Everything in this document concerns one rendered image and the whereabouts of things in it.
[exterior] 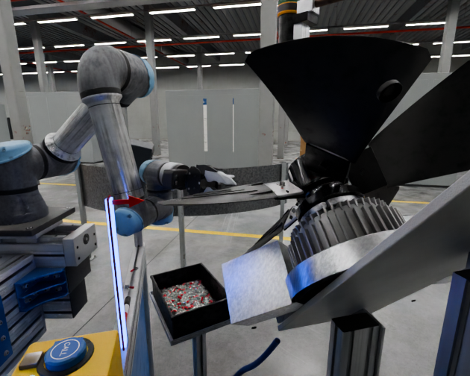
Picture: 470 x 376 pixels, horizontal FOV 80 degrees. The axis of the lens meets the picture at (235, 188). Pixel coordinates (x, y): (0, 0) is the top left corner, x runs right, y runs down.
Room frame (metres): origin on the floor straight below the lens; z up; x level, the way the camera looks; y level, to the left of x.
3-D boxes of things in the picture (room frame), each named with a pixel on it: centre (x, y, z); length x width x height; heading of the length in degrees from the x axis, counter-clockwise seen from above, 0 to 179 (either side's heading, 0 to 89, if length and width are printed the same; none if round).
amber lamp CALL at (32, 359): (0.26, 0.22, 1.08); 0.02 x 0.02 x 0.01; 14
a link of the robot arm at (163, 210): (0.82, 0.24, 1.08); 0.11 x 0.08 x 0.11; 163
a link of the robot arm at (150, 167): (0.84, 0.23, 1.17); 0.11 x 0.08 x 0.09; 51
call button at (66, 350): (0.26, 0.19, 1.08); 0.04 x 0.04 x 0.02
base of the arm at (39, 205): (0.84, 0.67, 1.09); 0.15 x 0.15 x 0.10
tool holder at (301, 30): (0.59, -0.11, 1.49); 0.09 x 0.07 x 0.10; 49
